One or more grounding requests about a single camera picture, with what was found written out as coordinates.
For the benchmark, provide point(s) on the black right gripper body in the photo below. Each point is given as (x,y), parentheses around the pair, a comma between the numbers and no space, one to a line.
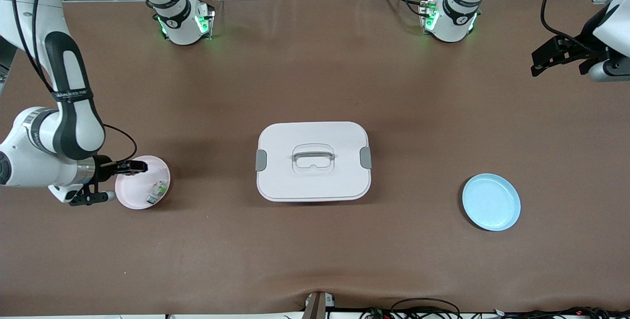
(105,168)

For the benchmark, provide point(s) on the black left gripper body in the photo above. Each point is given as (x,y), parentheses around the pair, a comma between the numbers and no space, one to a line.
(584,45)

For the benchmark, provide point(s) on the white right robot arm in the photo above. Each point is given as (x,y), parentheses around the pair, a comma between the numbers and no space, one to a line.
(29,166)

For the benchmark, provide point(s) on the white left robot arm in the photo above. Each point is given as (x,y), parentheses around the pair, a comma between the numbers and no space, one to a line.
(450,23)

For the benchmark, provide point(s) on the white lidded storage box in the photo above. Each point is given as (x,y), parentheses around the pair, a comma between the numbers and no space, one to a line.
(315,183)

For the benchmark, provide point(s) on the green white battery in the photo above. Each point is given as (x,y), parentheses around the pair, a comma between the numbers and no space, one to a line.
(157,191)

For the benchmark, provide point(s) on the light pink round plate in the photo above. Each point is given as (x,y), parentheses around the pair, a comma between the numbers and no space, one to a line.
(135,196)

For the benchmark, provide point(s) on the light blue round plate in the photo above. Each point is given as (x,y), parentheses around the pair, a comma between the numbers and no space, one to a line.
(491,203)

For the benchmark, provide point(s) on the metal bracket at table edge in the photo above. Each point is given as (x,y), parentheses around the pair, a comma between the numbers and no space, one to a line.
(317,306)

